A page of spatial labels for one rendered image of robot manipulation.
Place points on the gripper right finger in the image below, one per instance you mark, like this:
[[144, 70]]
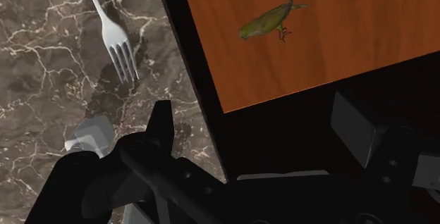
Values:
[[355, 130]]

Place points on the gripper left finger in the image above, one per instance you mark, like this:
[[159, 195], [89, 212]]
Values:
[[137, 168]]

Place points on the clear glass cup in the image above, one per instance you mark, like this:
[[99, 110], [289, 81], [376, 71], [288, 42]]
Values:
[[91, 134]]

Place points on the silver fork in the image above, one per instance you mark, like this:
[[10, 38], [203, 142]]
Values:
[[115, 36]]

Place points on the green bird figure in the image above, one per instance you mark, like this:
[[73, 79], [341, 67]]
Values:
[[264, 22]]

